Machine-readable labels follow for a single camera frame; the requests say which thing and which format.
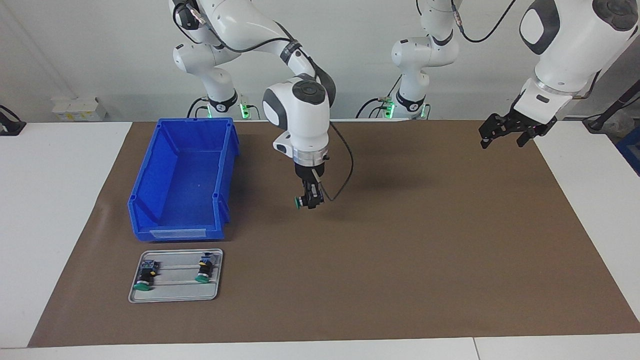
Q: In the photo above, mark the white socket box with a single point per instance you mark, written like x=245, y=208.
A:
x=80, y=107

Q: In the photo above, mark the brown table mat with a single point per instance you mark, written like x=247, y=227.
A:
x=375, y=260

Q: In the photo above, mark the black stand pole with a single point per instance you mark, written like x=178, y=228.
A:
x=615, y=107

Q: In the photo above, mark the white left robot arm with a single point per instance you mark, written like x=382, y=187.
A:
x=565, y=50

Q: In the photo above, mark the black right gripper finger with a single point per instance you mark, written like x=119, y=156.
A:
x=320, y=196
x=306, y=192

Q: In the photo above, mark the blue crate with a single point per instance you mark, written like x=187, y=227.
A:
x=631, y=150

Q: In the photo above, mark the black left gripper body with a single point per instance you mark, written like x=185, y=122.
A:
x=535, y=122

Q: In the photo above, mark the green push button switch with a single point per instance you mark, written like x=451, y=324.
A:
x=298, y=202
x=204, y=272
x=145, y=277

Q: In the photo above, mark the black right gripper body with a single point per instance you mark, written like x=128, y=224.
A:
x=309, y=175

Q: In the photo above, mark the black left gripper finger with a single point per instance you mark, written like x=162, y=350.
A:
x=495, y=125
x=529, y=134

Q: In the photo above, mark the silver metal tray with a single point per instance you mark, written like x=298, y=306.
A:
x=175, y=292

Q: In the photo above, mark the blue plastic storage bin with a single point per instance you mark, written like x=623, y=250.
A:
x=185, y=185

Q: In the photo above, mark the black clamp mount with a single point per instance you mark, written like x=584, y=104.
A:
x=10, y=127

